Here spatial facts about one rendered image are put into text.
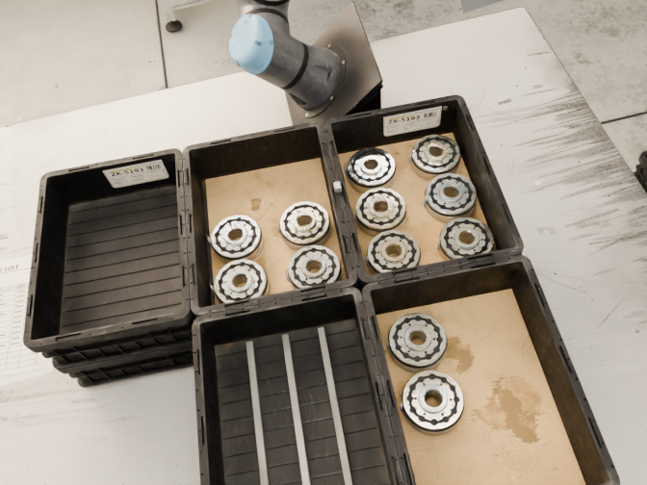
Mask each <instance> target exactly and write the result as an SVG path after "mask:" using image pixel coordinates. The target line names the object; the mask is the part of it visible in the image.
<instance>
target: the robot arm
mask: <svg viewBox="0 0 647 485"><path fill-rule="evenodd" d="M236 1H237V6H238V21H237V23H236V24H235V26H234V28H233V30H232V33H231V35H232V38H231V39H230V41H229V52H230V56H231V59H232V61H233V62H234V64H235V65H237V66H238V67H240V68H242V69H243V70H244V71H245V72H247V73H249V74H253V75H255V76H257V77H259V78H261V79H263V80H265V81H267V82H269V83H271V84H273V85H275V86H276V87H279V88H281V89H283V90H285V92H286V93H287V94H288V95H289V96H290V97H291V98H292V99H293V100H294V101H295V102H296V104H297V105H299V106H300V107H301V108H303V109H305V110H308V111H309V110H314V109H317V108H318V107H320V106H321V105H322V104H323V103H324V102H325V101H326V100H327V98H328V97H329V96H330V94H331V93H332V92H333V90H334V88H335V86H336V84H337V81H338V78H339V73H340V61H339V58H338V56H337V54H336V53H334V52H333V51H331V50H329V49H327V48H324V47H319V46H312V45H306V44H305V43H303V42H301V41H300V40H298V39H296V38H294V37H292V36H291V34H290V27H289V20H288V8H289V3H290V0H236Z"/></svg>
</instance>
